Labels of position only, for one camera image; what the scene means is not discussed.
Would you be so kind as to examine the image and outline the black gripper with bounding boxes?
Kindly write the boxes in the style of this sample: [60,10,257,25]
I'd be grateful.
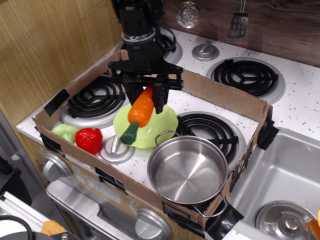
[108,37,183,114]

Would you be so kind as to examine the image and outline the orange toy carrot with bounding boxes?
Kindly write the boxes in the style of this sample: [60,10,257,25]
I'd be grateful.
[120,87,155,145]

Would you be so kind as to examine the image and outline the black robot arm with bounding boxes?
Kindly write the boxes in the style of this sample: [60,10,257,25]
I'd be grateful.
[108,0,183,114]

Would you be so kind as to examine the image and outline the light green plastic plate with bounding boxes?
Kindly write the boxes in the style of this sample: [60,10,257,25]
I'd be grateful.
[113,104,179,149]

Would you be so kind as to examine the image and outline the front left black burner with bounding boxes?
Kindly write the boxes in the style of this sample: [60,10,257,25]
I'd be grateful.
[60,75,129,129]

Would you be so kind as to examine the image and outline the silver front stove knob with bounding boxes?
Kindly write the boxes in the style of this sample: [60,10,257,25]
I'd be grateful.
[99,135,135,165]

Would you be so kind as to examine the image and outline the silver stove knob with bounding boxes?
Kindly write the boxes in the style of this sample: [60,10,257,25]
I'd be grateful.
[191,41,220,62]
[99,135,135,165]

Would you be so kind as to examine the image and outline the front right black burner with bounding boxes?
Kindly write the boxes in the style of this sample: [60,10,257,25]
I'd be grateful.
[176,111,246,173]

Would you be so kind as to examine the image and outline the silver back stove knob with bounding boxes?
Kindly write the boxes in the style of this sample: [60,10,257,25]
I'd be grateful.
[191,41,220,62]

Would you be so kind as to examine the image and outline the red toy strawberry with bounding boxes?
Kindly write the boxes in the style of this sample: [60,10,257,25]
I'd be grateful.
[75,127,103,155]

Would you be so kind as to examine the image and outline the brown cardboard fence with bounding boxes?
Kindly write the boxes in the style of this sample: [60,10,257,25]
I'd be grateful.
[34,50,272,240]

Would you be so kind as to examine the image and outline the hanging silver skimmer ladle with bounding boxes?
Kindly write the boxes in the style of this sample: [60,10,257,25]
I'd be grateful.
[176,0,200,29]

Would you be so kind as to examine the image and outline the green toy broccoli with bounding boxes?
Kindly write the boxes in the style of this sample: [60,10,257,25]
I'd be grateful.
[51,123,78,144]

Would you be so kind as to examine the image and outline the stainless steel pot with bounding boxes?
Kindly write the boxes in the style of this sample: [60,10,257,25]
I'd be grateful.
[147,134,229,218]

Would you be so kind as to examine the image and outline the back right black burner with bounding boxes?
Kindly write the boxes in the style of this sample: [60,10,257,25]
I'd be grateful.
[206,57,286,105]

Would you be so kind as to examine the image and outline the hanging silver slotted spatula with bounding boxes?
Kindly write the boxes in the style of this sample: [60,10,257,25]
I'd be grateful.
[228,0,249,39]

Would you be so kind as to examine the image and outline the left silver oven knob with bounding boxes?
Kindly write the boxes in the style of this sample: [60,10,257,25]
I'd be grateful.
[42,153,73,182]

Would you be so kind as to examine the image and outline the silver oven knob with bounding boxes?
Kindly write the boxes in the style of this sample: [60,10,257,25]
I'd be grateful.
[42,153,73,182]
[135,207,172,240]

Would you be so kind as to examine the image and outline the right silver oven knob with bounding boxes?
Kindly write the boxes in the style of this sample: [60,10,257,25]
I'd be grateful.
[135,207,172,240]

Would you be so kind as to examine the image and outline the silver oven door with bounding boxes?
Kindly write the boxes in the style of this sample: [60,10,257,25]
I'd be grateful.
[46,180,138,240]

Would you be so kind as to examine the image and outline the orange object bottom left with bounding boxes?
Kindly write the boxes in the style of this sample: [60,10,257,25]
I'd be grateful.
[40,220,66,236]

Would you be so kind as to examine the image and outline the silver toy sink basin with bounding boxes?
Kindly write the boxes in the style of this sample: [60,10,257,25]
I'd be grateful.
[226,128,320,240]

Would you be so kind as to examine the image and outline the silver sink drain cover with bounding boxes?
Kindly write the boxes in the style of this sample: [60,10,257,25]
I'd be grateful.
[253,200,316,240]

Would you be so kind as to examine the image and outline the orange object in sink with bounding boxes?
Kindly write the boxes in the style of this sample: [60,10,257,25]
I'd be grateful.
[309,209,320,240]

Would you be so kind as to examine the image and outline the black cable bottom left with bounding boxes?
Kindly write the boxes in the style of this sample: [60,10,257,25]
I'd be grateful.
[0,214,33,240]

